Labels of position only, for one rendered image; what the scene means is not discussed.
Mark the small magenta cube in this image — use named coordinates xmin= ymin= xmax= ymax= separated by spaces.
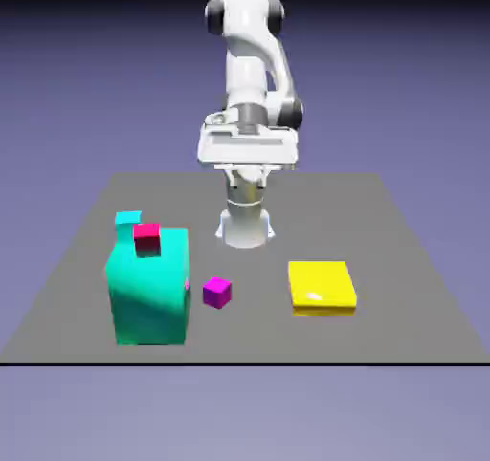
xmin=202 ymin=275 xmax=234 ymax=311

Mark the small red cube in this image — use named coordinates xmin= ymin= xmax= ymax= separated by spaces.
xmin=132 ymin=222 xmax=162 ymax=258

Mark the small cyan cube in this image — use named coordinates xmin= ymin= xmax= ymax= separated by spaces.
xmin=114 ymin=210 xmax=144 ymax=242

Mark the large yellow box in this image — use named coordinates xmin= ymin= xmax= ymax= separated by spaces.
xmin=287 ymin=260 xmax=358 ymax=317

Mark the large teal box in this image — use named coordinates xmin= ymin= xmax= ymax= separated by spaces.
xmin=104 ymin=227 xmax=191 ymax=346

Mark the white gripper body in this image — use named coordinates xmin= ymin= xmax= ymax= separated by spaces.
xmin=196 ymin=122 xmax=300 ymax=172

